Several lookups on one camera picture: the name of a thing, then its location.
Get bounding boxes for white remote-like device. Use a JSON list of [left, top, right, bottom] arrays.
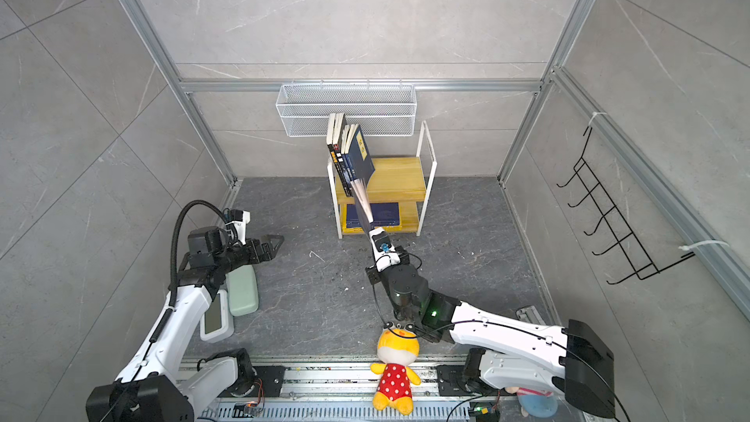
[[516, 306, 546, 325]]

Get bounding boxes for blue book hidden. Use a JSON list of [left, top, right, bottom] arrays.
[[345, 202, 400, 229]]

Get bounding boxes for blue book Lunyu label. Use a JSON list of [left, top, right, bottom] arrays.
[[355, 125, 376, 186]]

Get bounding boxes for white wooden two-tier shelf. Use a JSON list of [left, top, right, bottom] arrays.
[[326, 123, 438, 236]]

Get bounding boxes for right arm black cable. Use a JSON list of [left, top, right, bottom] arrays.
[[368, 251, 631, 422]]

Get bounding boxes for striped plush doll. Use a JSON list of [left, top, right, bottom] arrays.
[[505, 387, 559, 418]]

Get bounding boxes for yellow plush toy red dress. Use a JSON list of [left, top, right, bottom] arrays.
[[370, 328, 422, 416]]

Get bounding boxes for pale green case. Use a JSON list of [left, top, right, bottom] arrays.
[[226, 265, 260, 317]]

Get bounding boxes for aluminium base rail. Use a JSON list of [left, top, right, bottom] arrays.
[[175, 356, 613, 422]]

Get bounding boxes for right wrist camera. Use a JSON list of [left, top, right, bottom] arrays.
[[368, 228, 409, 272]]

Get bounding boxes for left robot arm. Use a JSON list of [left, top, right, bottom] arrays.
[[85, 227, 284, 421]]

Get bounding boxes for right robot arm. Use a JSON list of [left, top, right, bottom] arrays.
[[365, 265, 618, 419]]

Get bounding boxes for yellow cartoon book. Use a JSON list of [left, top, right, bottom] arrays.
[[341, 201, 404, 236]]

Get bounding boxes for black wolf cover book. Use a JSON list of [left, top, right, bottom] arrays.
[[330, 113, 354, 197]]

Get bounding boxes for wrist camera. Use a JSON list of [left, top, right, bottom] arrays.
[[368, 228, 409, 272], [224, 209, 251, 244]]

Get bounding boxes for blue book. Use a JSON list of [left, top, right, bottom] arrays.
[[341, 124, 363, 191], [352, 179, 373, 234]]

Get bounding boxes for white thermometer display device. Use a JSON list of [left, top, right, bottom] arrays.
[[199, 289, 234, 343]]

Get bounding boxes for black wire hook rack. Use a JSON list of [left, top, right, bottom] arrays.
[[556, 127, 696, 286]]

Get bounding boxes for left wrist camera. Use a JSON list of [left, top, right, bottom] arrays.
[[224, 209, 251, 244]]

